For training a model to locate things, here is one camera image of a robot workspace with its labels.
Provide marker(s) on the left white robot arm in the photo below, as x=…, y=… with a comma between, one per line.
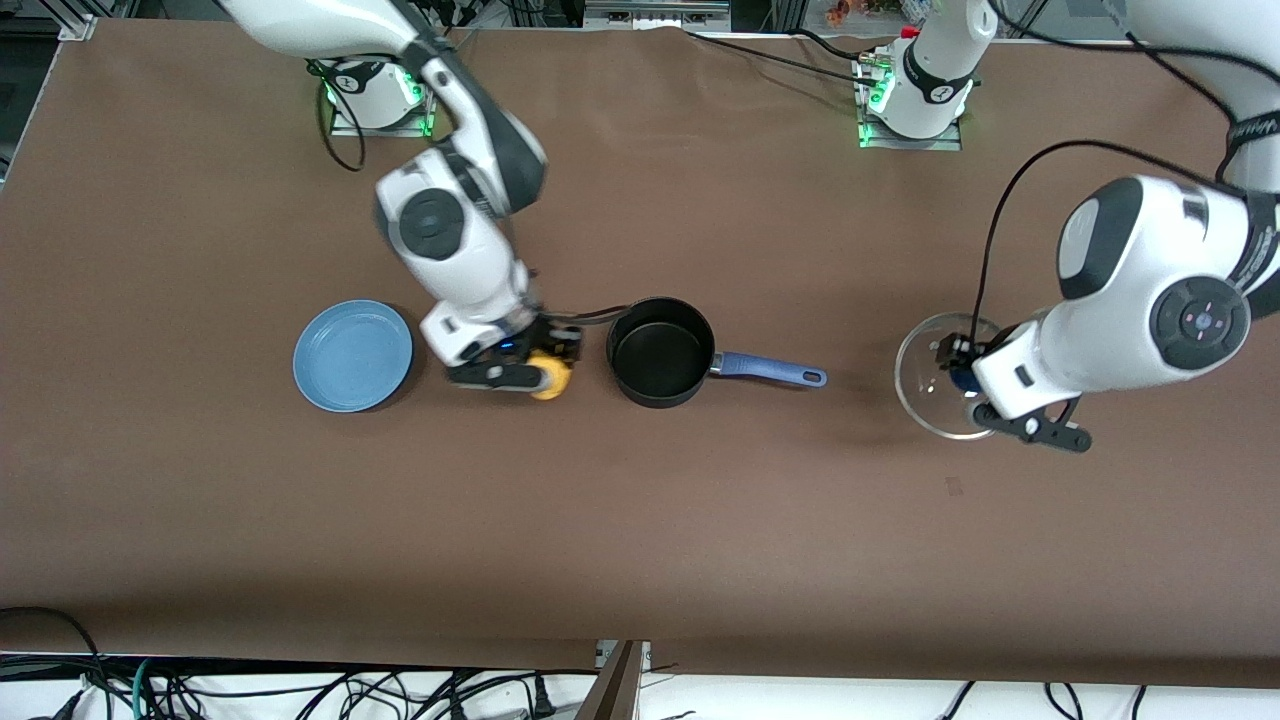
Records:
x=1130, y=290

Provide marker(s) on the brown table cover sheet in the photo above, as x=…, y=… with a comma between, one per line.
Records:
x=640, y=520

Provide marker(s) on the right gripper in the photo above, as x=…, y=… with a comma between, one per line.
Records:
x=560, y=341

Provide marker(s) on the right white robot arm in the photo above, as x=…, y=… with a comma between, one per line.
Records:
x=450, y=260

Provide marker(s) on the blue round plate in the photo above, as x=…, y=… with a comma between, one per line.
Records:
x=352, y=357

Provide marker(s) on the aluminium frame corner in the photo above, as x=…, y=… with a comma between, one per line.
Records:
x=78, y=27

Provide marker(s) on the black power plug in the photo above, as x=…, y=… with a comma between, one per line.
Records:
x=543, y=697

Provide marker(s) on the yellow potato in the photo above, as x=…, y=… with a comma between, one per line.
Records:
x=552, y=380

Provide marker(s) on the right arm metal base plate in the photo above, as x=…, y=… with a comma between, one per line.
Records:
x=345, y=128

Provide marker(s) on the metal rail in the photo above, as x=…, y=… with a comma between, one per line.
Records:
x=655, y=15

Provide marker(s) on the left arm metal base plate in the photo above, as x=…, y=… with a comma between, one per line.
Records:
x=940, y=143

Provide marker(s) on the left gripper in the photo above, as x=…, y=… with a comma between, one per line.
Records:
x=948, y=352

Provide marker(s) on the glass lid with blue knob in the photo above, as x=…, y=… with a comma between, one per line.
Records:
x=915, y=380

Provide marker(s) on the wooden beam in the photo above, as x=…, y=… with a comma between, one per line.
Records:
x=612, y=690

